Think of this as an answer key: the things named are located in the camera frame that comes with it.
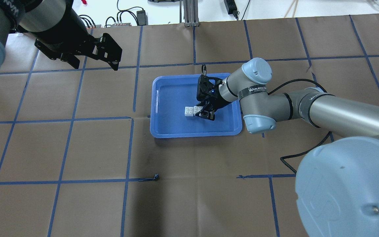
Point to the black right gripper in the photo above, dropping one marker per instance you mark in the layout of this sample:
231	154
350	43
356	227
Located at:
216	102

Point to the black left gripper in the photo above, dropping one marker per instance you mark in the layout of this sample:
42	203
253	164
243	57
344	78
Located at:
72	29

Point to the white block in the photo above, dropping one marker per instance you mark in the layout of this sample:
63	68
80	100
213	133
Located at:
189	111
197	109

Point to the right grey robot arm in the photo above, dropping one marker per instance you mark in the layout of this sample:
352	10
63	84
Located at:
337	180

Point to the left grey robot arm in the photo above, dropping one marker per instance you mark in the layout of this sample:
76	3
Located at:
60	33

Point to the black power adapter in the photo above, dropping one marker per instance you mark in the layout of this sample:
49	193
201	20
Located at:
142	18

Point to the aluminium frame post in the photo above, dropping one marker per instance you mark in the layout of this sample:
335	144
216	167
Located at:
189	13

